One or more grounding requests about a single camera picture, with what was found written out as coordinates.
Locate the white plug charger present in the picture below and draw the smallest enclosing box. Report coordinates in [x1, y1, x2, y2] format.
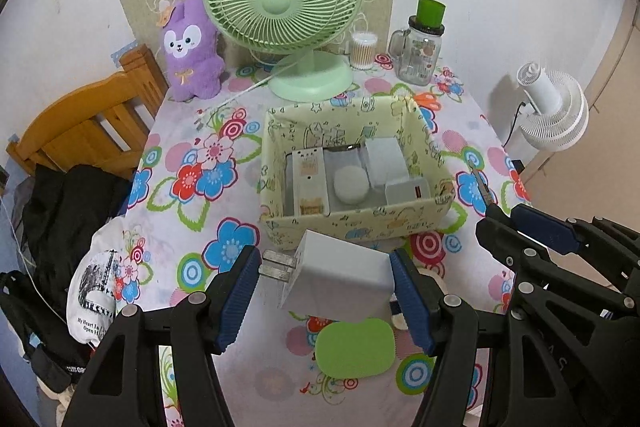
[259, 231, 395, 323]

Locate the grey 45W USB charger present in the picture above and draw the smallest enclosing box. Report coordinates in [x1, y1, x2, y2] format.
[384, 176, 431, 205]

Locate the white round puck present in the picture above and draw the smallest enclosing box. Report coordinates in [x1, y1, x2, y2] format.
[333, 165, 370, 205]

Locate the round cartoon coaster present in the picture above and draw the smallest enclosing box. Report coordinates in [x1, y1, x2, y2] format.
[390, 267, 448, 332]

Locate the green pad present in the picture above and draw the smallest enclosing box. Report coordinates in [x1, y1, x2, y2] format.
[314, 319, 396, 379]

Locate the white printed bag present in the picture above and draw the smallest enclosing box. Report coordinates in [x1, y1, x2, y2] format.
[66, 217, 124, 347]

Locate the floral tablecloth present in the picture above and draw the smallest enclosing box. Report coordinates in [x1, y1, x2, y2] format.
[91, 55, 528, 426]

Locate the white floor fan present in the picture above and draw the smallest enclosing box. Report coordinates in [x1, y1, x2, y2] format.
[503, 62, 589, 153]

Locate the white rectangular box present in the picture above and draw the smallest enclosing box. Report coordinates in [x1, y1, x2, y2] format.
[363, 136, 409, 188]

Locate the white box with print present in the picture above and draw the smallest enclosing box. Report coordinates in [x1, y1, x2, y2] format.
[292, 147, 330, 216]

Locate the cartoon print storage box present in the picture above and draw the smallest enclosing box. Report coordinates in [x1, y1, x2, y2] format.
[259, 96, 456, 249]

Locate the black clothing pile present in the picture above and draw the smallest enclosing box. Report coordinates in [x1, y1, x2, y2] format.
[1, 165, 131, 393]

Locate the wooden chair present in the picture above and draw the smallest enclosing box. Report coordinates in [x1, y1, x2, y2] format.
[6, 44, 168, 178]

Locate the purple plush toy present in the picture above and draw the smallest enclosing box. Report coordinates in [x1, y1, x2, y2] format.
[160, 0, 226, 102]

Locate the glass mason jar mug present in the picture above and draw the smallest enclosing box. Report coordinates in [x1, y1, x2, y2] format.
[387, 0, 446, 86]

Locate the cotton swab container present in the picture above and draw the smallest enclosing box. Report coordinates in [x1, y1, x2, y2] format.
[348, 31, 378, 69]

